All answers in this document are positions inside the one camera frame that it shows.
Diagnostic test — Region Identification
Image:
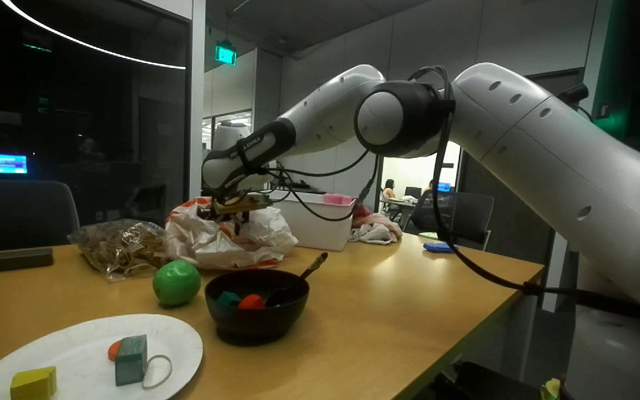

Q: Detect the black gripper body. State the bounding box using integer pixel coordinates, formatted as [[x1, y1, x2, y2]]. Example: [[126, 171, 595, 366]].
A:
[[196, 194, 273, 225]]

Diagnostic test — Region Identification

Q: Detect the black spoon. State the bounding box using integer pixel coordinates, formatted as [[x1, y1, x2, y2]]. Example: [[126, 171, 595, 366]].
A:
[[299, 252, 332, 282]]

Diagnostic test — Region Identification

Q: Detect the green apple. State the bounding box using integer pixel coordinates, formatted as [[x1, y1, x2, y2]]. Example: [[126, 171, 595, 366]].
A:
[[152, 259, 204, 309]]

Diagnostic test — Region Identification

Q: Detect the white plastic bag orange print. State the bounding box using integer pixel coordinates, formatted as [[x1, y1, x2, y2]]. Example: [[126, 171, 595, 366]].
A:
[[162, 199, 300, 271]]

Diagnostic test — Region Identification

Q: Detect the black bowl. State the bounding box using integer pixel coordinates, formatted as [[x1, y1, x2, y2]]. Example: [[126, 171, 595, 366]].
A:
[[203, 266, 311, 349]]

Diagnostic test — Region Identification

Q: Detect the clear bag of brown items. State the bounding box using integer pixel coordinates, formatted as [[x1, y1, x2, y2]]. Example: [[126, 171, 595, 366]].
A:
[[70, 219, 173, 279]]

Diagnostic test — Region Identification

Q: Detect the white plastic bin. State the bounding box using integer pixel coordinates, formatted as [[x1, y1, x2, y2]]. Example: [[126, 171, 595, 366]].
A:
[[272, 190, 357, 253]]

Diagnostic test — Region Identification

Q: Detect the small teal block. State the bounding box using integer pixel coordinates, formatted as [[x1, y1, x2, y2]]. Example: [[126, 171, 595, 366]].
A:
[[214, 289, 242, 311]]

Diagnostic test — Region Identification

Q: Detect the red ball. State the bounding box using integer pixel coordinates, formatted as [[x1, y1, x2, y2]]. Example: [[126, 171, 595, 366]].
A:
[[239, 292, 270, 311]]

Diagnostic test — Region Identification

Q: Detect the dark pink cloth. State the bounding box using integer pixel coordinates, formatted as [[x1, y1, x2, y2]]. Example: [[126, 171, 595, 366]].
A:
[[320, 194, 376, 225]]

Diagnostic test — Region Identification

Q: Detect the grey white cloth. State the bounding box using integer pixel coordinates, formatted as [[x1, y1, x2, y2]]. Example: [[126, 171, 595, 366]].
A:
[[352, 214, 405, 250]]

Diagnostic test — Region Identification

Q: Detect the green exit sign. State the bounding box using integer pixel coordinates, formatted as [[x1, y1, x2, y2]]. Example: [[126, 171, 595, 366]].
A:
[[214, 42, 240, 66]]

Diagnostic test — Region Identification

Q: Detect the teal block with hole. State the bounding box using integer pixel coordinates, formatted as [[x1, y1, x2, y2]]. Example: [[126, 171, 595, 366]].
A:
[[114, 334, 152, 386]]

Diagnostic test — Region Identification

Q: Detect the small red piece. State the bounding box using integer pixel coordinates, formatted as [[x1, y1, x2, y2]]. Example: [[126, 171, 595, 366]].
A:
[[107, 339, 126, 365]]

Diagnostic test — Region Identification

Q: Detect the small blue object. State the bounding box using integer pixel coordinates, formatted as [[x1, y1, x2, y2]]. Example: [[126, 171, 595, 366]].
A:
[[423, 240, 455, 256]]

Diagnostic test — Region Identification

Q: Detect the white plate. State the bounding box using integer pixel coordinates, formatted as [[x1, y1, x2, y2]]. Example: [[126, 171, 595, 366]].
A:
[[0, 311, 206, 400]]

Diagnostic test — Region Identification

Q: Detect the grey office chair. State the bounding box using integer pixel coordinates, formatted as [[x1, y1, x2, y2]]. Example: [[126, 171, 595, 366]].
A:
[[0, 179, 82, 253]]

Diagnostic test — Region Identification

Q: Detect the curved ceiling light strip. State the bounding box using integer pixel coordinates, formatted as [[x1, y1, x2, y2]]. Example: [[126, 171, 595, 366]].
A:
[[0, 0, 189, 74]]

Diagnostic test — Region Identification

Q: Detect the black rectangular case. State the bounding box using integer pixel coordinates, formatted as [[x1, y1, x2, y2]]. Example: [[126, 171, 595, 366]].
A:
[[0, 245, 55, 279]]

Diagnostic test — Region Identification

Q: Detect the black office chair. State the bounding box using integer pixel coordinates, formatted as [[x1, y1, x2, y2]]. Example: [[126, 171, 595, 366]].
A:
[[406, 190, 499, 252]]

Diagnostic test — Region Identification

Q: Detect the yellow block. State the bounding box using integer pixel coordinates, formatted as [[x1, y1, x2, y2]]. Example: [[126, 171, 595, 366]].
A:
[[9, 365, 60, 400]]

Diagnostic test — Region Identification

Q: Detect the yellow green wrist mount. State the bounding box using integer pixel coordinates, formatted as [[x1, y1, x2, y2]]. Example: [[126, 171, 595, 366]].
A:
[[212, 194, 273, 215]]

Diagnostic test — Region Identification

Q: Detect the thin tan ring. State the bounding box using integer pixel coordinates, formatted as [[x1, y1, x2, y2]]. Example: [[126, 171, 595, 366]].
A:
[[141, 353, 176, 391]]

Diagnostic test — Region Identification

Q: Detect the blue lit wall screen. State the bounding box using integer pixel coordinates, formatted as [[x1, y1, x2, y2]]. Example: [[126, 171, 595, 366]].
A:
[[0, 152, 31, 179]]

